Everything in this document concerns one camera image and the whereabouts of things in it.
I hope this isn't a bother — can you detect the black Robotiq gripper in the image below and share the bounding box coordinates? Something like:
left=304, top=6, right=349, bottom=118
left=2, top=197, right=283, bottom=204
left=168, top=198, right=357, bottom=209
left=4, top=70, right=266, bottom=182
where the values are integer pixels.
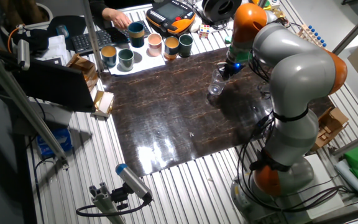
left=217, top=60, right=244, bottom=82

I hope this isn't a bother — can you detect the clear plastic cup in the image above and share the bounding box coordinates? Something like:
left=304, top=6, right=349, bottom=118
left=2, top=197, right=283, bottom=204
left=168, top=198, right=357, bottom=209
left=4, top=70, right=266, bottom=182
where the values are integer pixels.
left=207, top=68, right=229, bottom=96

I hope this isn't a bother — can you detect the pink ceramic cup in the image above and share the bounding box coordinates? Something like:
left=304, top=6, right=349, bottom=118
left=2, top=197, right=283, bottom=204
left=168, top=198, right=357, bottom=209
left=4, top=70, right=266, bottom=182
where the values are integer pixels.
left=147, top=32, right=163, bottom=58

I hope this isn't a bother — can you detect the blue cup with gold band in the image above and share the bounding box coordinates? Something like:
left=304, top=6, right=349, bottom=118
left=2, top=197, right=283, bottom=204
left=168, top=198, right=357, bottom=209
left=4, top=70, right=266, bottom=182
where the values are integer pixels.
left=127, top=21, right=146, bottom=49

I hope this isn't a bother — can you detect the person's forearm in black sleeve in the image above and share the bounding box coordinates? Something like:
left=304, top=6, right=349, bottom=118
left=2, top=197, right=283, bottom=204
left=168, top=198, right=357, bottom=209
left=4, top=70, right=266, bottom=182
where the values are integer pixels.
left=88, top=0, right=112, bottom=15

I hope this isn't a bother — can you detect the dark green ceramic cup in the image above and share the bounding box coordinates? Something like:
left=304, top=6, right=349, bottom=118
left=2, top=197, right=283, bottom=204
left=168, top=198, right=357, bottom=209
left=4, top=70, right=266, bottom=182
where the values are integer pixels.
left=178, top=33, right=195, bottom=58

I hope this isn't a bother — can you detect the navy cup with orange base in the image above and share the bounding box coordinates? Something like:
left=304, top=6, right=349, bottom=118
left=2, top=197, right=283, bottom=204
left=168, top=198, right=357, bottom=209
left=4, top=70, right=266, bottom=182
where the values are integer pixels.
left=163, top=35, right=181, bottom=61

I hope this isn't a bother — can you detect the blue cup with yellow inside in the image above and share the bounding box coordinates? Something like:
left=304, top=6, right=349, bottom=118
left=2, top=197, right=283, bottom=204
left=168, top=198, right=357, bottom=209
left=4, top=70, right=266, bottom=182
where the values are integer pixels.
left=100, top=45, right=118, bottom=68

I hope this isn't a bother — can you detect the person's hand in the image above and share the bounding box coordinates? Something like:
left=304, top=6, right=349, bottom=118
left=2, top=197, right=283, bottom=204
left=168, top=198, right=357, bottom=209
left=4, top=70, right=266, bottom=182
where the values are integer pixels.
left=101, top=7, right=132, bottom=30

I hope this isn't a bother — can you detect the Rubik's cube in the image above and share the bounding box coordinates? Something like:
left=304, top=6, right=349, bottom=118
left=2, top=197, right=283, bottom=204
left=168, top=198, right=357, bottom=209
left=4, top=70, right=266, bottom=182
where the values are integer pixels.
left=198, top=24, right=212, bottom=40

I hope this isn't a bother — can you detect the white round object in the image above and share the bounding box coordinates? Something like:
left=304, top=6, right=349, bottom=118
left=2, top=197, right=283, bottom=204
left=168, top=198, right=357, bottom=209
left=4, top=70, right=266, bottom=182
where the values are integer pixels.
left=189, top=21, right=203, bottom=34

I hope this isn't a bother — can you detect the dark brown marble mat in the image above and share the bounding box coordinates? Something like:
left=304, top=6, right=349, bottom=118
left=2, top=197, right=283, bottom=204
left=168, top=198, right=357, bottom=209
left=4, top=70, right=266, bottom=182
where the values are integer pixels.
left=99, top=46, right=336, bottom=178

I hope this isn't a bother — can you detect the black filament spool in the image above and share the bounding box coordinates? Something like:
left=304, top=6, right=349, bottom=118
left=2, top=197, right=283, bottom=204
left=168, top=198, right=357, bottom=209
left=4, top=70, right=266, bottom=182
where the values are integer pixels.
left=201, top=0, right=243, bottom=24

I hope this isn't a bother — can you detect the orange black teach pendant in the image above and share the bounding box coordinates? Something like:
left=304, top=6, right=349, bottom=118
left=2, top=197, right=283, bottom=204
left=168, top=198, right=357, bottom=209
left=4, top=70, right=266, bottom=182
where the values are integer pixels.
left=145, top=0, right=197, bottom=35

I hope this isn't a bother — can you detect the white paper sheet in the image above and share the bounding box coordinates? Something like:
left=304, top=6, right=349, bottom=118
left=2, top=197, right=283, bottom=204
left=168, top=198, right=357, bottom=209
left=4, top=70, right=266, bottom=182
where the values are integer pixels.
left=106, top=39, right=167, bottom=77

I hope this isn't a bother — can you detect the open brown cardboard box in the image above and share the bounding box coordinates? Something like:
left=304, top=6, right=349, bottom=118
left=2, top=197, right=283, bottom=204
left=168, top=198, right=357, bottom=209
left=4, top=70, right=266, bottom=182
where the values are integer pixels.
left=310, top=106, right=350, bottom=152

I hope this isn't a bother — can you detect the gold white small box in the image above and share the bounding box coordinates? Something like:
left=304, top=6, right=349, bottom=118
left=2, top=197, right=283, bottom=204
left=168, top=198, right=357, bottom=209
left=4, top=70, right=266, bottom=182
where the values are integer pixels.
left=92, top=90, right=116, bottom=119

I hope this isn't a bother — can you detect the small brown cardboard box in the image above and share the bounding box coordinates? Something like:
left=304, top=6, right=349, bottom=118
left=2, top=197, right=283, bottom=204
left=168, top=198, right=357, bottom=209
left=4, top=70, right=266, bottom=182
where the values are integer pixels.
left=66, top=53, right=99, bottom=92

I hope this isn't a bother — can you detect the black computer keyboard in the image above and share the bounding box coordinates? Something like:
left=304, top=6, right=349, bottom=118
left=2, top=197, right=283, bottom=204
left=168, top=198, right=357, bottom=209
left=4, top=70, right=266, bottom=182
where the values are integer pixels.
left=71, top=20, right=152, bottom=55

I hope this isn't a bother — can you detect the black mouse pad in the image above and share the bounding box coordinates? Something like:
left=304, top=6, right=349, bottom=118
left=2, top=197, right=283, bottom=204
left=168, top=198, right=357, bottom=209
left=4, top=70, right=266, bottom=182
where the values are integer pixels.
left=46, top=15, right=87, bottom=42

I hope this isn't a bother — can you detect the white paper roll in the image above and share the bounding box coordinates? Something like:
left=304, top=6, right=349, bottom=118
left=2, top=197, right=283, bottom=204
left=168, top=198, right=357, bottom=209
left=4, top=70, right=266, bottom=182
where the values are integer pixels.
left=334, top=159, right=358, bottom=203

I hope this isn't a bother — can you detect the black laptop screen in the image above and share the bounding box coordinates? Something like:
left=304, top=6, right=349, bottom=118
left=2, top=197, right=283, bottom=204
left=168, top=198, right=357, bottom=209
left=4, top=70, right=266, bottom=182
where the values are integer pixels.
left=10, top=57, right=97, bottom=114

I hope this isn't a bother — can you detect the grey computer mouse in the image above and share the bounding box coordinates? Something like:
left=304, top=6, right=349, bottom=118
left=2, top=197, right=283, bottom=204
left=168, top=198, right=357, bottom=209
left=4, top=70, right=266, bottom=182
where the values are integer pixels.
left=55, top=24, right=70, bottom=39

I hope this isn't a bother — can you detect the white paper stack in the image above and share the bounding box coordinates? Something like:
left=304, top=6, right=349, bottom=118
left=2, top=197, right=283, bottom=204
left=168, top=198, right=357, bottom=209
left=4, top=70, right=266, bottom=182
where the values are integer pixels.
left=35, top=34, right=71, bottom=62

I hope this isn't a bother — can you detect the blue plastic packet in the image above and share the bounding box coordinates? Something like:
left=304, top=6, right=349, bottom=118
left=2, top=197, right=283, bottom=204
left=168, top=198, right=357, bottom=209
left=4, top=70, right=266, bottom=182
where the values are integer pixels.
left=36, top=127, right=73, bottom=158

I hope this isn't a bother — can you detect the white round pot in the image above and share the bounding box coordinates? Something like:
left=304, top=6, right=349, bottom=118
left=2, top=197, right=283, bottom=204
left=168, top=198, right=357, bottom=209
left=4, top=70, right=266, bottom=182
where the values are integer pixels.
left=0, top=2, right=54, bottom=37

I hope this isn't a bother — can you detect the black cloth lump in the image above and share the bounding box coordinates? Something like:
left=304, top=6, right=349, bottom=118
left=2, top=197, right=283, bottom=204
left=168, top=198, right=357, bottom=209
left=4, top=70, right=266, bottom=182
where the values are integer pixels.
left=12, top=28, right=50, bottom=53

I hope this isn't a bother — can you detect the long diagonal aluminium profile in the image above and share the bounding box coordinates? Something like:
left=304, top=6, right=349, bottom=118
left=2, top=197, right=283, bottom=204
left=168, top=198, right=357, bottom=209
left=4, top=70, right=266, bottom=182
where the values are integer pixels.
left=0, top=43, right=70, bottom=170

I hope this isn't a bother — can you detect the aluminium frame pole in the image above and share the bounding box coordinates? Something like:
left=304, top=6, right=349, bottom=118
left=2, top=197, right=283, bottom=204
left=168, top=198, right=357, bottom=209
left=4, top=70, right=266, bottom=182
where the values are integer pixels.
left=82, top=0, right=104, bottom=74

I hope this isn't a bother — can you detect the aluminium frame bar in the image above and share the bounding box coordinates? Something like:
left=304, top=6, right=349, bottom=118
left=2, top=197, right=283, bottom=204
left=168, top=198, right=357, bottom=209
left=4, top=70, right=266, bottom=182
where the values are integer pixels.
left=332, top=127, right=358, bottom=158
left=333, top=4, right=358, bottom=57

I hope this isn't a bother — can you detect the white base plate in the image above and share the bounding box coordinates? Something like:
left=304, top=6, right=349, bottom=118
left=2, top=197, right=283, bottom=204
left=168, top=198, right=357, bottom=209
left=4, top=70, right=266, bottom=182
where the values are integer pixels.
left=296, top=153, right=345, bottom=219

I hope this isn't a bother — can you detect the silver camera with blue end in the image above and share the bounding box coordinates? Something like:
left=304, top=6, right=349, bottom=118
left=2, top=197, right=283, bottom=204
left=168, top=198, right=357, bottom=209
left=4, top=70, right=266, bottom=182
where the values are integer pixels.
left=114, top=163, right=154, bottom=202

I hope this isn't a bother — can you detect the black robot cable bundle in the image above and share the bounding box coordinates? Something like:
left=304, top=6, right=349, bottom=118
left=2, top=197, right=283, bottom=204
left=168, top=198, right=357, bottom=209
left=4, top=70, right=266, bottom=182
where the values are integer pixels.
left=234, top=108, right=354, bottom=215

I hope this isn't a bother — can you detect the grey aluminium camera mount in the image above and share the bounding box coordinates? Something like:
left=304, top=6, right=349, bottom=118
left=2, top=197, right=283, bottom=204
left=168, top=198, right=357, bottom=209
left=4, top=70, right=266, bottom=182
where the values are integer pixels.
left=88, top=182, right=127, bottom=224

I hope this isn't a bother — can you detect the black camera cable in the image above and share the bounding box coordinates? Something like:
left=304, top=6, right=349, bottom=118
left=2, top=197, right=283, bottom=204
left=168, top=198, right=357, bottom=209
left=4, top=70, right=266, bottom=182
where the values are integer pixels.
left=75, top=198, right=152, bottom=218

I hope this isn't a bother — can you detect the silver depth camera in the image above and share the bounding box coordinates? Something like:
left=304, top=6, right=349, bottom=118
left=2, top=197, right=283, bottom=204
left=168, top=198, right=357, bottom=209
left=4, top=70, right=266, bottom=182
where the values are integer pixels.
left=16, top=39, right=31, bottom=71

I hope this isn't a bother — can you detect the orange cable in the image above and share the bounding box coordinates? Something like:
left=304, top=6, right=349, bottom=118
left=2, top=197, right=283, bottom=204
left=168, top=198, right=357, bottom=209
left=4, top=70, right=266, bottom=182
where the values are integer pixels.
left=7, top=24, right=26, bottom=54

